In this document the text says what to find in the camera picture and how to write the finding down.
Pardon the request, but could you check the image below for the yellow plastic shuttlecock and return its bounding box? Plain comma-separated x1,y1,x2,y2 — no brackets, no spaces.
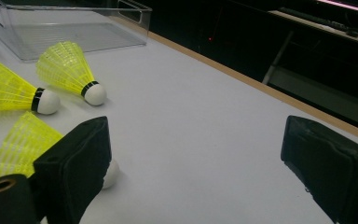
0,111,120,190
35,41,108,107
0,49,62,116

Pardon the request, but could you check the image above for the black keyboard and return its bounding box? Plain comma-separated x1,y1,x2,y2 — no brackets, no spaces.
279,7,358,42

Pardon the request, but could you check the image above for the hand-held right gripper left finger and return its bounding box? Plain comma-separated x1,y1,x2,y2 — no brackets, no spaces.
32,116,113,224

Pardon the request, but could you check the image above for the white metal table frame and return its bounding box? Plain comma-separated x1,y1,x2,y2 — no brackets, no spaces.
262,31,358,133

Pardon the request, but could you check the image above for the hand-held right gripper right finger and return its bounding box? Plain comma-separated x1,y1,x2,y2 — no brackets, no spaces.
280,115,358,224

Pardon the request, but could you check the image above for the clear plastic container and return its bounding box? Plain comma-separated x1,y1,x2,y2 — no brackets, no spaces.
0,0,153,63

